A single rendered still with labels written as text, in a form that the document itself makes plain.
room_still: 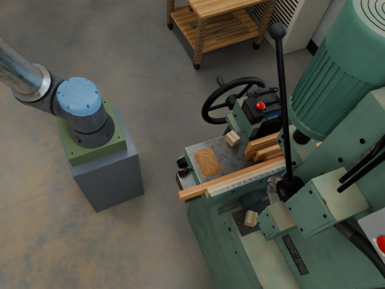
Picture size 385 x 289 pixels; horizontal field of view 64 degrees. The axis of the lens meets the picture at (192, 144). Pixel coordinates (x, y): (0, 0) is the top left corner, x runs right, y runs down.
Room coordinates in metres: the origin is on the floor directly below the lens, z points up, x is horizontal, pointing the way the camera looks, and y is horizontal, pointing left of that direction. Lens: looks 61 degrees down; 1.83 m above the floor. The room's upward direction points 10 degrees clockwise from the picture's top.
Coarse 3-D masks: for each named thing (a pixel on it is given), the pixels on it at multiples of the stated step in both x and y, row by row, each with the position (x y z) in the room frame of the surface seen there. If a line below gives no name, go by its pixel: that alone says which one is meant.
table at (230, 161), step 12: (228, 120) 0.67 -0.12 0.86; (288, 120) 0.69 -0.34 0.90; (240, 132) 0.60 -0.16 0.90; (276, 132) 0.63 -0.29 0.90; (204, 144) 0.52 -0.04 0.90; (216, 144) 0.53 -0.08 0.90; (228, 144) 0.54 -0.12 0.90; (240, 144) 0.55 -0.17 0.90; (192, 156) 0.47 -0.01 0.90; (216, 156) 0.49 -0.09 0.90; (228, 156) 0.50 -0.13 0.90; (240, 156) 0.50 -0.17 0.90; (192, 168) 0.43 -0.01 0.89; (228, 168) 0.45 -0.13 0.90; (240, 168) 0.46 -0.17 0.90; (204, 180) 0.39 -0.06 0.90; (240, 192) 0.38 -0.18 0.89; (216, 204) 0.34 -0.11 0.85
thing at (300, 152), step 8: (280, 136) 0.52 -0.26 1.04; (280, 144) 0.51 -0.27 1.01; (296, 144) 0.48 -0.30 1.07; (304, 144) 0.49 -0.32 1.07; (312, 144) 0.49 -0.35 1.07; (296, 152) 0.46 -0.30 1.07; (304, 152) 0.46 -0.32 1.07; (312, 152) 0.47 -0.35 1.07; (296, 160) 0.44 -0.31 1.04; (304, 160) 0.43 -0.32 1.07; (296, 168) 0.43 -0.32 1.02
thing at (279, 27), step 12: (276, 24) 0.54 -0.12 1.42; (276, 36) 0.52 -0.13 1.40; (276, 48) 0.51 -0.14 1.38; (288, 132) 0.40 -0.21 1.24; (288, 144) 0.38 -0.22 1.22; (288, 156) 0.37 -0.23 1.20; (288, 168) 0.35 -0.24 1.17; (288, 180) 0.33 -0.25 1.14; (300, 180) 0.33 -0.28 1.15; (288, 192) 0.30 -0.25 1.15
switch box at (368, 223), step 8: (384, 208) 0.19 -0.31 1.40; (368, 216) 0.19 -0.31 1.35; (376, 216) 0.18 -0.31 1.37; (384, 216) 0.18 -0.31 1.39; (360, 224) 0.18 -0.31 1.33; (368, 224) 0.18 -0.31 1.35; (376, 224) 0.17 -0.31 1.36; (384, 224) 0.17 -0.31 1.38; (368, 232) 0.17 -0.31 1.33; (376, 232) 0.16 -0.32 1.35; (384, 232) 0.16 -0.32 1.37; (376, 248) 0.14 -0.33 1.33; (384, 256) 0.13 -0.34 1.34
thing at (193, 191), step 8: (272, 160) 0.49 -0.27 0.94; (248, 168) 0.44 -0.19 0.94; (256, 168) 0.45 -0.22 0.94; (224, 176) 0.40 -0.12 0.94; (232, 176) 0.41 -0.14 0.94; (200, 184) 0.36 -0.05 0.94; (208, 184) 0.36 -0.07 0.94; (184, 192) 0.33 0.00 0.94; (192, 192) 0.33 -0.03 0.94; (200, 192) 0.34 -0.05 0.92
